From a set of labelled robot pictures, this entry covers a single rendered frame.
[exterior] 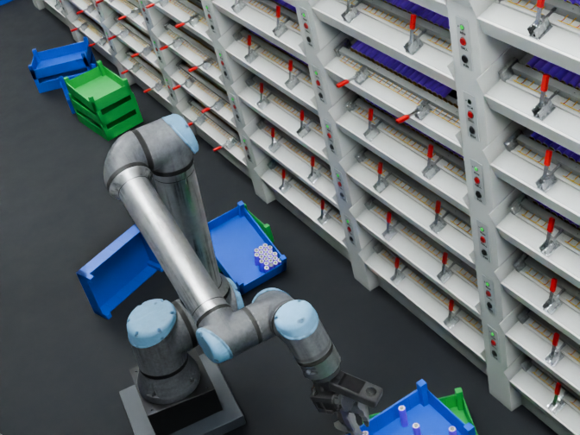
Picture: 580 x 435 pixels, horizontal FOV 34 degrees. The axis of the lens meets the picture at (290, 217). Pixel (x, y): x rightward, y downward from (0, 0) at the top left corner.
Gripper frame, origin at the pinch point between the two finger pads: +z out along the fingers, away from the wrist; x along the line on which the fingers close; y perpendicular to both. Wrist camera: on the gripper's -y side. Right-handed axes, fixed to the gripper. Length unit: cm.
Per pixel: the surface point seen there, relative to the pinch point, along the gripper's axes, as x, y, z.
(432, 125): -62, -9, -43
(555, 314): -42, -33, 2
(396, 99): -71, 4, -47
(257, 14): -110, 67, -64
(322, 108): -88, 41, -39
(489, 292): -52, -12, 4
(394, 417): -13.7, 3.2, 11.4
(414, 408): -18.7, 0.2, 13.3
